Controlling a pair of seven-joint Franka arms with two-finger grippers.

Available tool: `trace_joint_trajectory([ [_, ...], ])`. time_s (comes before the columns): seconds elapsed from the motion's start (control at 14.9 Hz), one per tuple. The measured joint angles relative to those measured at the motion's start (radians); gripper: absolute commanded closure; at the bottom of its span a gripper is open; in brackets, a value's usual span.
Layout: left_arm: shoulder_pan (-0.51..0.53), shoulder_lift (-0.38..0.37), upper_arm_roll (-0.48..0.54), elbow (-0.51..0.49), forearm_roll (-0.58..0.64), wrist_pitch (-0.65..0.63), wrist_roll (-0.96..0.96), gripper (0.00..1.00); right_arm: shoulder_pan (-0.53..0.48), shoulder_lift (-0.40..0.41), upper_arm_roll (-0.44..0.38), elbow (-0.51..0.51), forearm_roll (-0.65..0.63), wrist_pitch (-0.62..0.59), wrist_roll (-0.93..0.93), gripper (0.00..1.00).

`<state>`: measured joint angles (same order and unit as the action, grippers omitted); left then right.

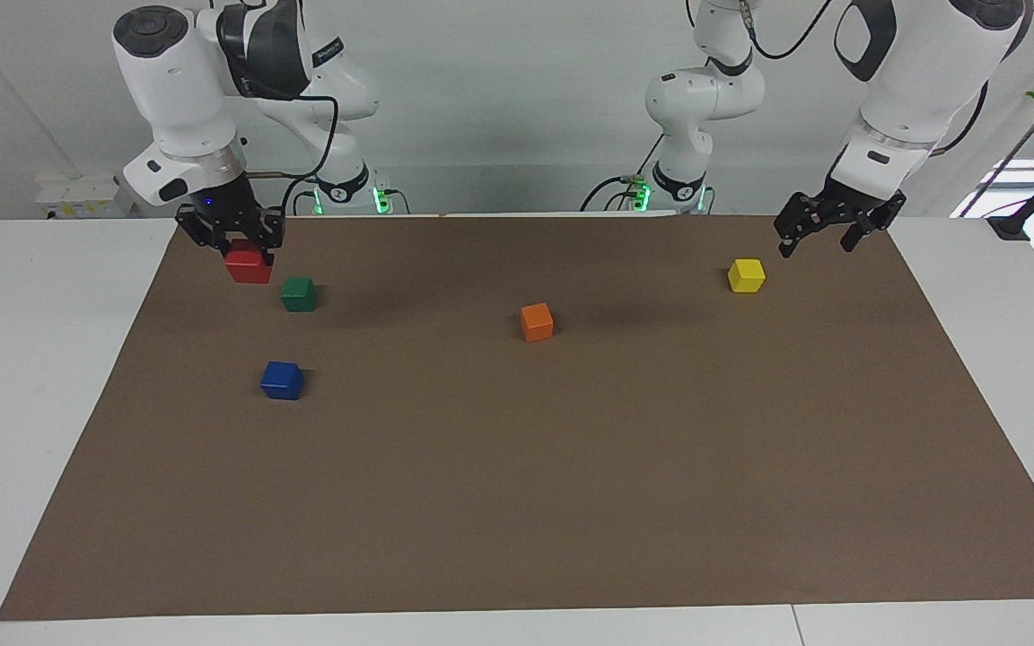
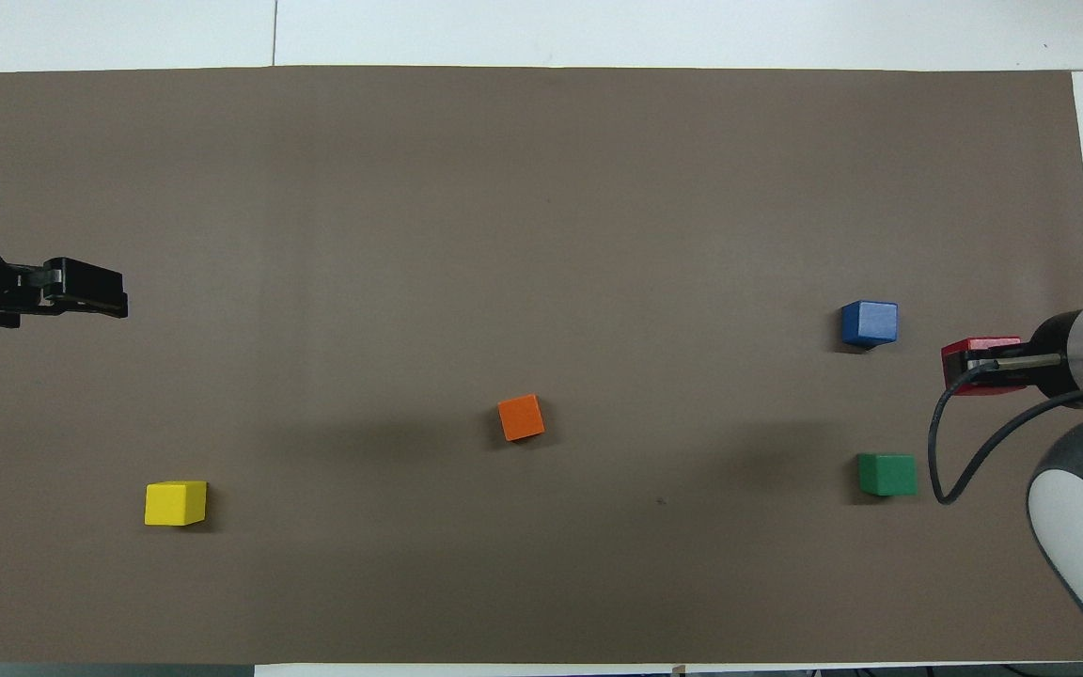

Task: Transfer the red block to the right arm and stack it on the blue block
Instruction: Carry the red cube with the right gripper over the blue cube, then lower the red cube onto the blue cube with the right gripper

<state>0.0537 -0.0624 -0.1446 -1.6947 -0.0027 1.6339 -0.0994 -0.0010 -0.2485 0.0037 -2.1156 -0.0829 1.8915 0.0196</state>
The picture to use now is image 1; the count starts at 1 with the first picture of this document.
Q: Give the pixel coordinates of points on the brown paper mat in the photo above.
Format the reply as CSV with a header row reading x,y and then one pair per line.
x,y
517,467

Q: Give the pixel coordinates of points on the yellow wooden block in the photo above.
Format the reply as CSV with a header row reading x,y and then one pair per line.
x,y
746,275

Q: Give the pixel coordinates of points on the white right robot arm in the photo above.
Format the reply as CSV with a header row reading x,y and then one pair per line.
x,y
185,90

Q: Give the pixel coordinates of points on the blue wooden block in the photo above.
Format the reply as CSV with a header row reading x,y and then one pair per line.
x,y
282,381

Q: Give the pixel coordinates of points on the white wall box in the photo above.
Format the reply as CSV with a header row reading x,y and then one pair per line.
x,y
86,197

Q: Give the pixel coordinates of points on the red wooden block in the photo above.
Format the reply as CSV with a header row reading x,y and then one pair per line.
x,y
246,266

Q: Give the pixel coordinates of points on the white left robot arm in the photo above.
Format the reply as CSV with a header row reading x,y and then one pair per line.
x,y
921,81

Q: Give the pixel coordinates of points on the green wooden block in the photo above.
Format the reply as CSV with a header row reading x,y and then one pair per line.
x,y
299,294

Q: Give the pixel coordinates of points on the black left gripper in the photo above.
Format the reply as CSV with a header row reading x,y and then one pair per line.
x,y
854,202

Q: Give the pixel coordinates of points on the orange wooden block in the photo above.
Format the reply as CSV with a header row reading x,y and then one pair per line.
x,y
537,322

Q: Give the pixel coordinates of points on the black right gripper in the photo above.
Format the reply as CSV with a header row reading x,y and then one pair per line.
x,y
225,206

